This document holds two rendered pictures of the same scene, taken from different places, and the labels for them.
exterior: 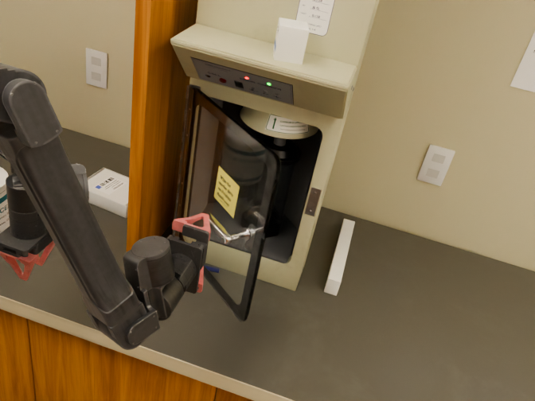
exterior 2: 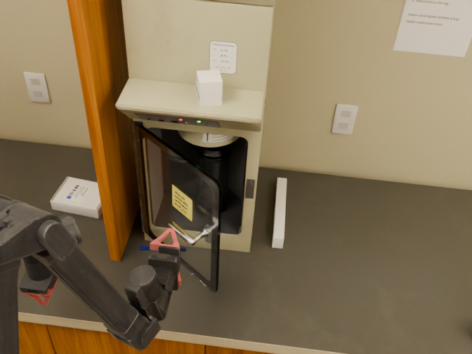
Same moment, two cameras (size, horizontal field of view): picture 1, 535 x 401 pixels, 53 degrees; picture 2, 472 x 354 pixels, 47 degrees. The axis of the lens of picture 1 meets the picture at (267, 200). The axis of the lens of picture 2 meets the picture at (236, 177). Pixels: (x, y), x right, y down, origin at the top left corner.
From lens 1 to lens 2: 0.38 m
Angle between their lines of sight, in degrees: 9
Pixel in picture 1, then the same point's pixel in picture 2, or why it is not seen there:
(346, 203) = (277, 159)
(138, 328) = (147, 334)
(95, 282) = (113, 316)
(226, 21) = (154, 73)
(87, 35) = (22, 61)
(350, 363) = (302, 303)
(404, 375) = (343, 303)
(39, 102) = (60, 232)
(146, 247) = (138, 277)
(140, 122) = (102, 161)
